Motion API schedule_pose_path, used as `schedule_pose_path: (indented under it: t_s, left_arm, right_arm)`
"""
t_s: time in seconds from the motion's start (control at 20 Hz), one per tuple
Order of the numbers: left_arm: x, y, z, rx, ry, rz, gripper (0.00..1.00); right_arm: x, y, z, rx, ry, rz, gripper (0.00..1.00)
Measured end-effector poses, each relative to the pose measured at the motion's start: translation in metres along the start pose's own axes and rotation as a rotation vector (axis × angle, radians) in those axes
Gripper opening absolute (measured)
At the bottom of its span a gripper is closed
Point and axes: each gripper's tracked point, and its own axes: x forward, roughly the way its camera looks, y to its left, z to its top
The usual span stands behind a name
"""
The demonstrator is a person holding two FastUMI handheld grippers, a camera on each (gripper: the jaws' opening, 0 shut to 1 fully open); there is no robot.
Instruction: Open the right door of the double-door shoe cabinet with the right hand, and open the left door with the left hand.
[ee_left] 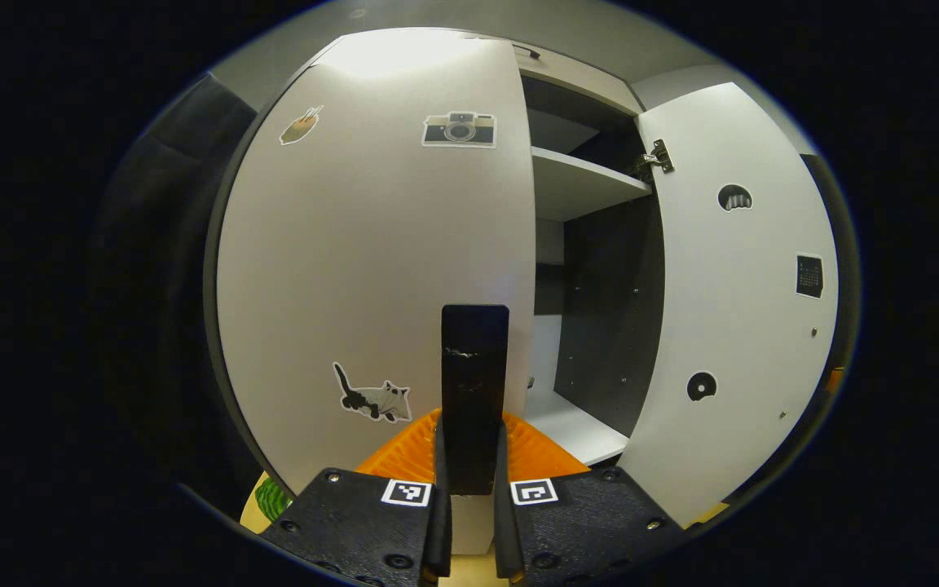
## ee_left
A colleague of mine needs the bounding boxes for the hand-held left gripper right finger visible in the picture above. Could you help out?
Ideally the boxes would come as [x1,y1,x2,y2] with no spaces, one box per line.
[492,410,686,587]

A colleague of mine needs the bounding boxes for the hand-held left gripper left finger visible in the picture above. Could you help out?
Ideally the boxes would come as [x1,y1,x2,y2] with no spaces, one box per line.
[262,408,454,587]

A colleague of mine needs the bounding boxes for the black door handle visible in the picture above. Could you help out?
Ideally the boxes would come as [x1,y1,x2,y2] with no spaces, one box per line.
[440,304,511,497]

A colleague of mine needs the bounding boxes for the grey cabinet door headphone sticker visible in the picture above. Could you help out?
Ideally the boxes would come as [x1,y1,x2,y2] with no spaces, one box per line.
[616,82,840,529]

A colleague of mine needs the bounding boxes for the white cabinet shelf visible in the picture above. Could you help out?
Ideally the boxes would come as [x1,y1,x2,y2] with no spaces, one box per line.
[522,314,630,466]
[531,147,652,223]

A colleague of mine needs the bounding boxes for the metal door hinge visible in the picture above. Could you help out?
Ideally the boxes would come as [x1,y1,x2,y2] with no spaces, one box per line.
[633,139,676,176]

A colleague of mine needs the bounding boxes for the grey cabinet top flap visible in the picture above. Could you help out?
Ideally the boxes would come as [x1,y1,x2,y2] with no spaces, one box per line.
[510,41,643,117]

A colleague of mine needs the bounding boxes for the watermelon shaped toy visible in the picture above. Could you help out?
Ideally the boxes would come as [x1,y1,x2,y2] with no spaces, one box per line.
[254,477,295,524]

